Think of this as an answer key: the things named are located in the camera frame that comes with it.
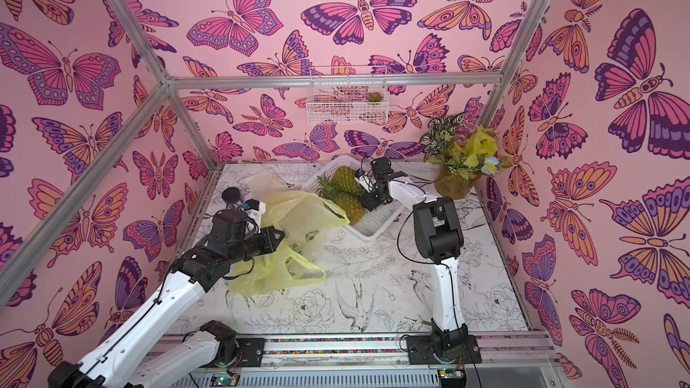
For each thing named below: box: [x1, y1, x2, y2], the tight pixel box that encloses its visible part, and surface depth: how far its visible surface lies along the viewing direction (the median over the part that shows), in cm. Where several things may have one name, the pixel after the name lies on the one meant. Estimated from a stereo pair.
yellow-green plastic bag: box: [227, 167, 350, 297], surface depth 83 cm
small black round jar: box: [221, 186, 241, 203], surface depth 107 cm
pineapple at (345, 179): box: [331, 165, 366, 197], surface depth 105 cm
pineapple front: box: [316, 172, 366, 226], surface depth 97 cm
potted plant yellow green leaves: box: [418, 112, 512, 201], surface depth 97 cm
